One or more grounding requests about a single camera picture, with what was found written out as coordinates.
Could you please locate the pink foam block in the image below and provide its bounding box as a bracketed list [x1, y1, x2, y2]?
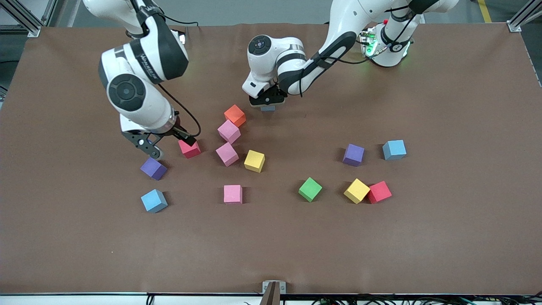
[217, 119, 241, 144]
[224, 185, 243, 205]
[216, 142, 240, 167]

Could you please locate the orange foam block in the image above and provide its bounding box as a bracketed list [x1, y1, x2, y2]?
[224, 104, 247, 128]

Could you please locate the yellow foam block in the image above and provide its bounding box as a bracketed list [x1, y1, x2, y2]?
[244, 150, 266, 173]
[343, 178, 371, 205]

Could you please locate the purple foam block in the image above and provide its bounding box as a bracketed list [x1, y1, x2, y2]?
[342, 144, 365, 167]
[140, 158, 168, 181]

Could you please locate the green foam block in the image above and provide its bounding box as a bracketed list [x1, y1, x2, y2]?
[298, 177, 323, 202]

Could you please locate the red foam block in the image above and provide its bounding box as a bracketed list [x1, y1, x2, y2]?
[178, 139, 202, 159]
[367, 181, 393, 205]

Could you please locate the light blue foam block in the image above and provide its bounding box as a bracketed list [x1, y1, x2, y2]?
[141, 189, 169, 214]
[382, 140, 407, 161]

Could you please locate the brown table cover sheet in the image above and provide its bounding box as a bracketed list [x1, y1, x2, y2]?
[0, 21, 542, 296]

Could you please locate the yellow floor tape strip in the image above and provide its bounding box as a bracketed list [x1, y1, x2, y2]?
[478, 0, 494, 24]

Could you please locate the black right base cable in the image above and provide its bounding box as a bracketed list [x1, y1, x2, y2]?
[163, 15, 199, 27]

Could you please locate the grey metal edge bracket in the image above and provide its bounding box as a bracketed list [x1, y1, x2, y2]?
[262, 280, 287, 294]

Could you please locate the brown post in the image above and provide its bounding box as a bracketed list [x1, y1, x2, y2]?
[260, 283, 281, 305]

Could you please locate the aluminium frame profile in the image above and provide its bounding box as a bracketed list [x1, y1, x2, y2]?
[0, 0, 56, 38]
[507, 0, 542, 33]

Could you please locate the white table edge rail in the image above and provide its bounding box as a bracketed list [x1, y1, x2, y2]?
[0, 293, 542, 305]

